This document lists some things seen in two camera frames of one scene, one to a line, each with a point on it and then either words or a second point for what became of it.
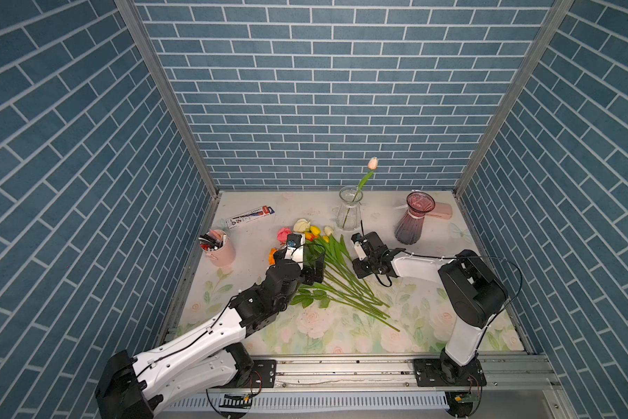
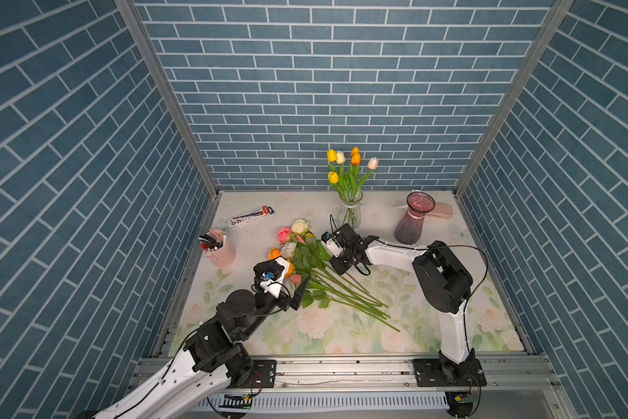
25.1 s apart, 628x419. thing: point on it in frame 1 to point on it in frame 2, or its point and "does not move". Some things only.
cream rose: [301, 225] does not move
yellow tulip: [314, 233] to [331, 157]
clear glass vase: [349, 211] does not move
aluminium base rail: [513, 385] does not move
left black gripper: [309, 278] to [283, 303]
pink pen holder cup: [218, 247] does not move
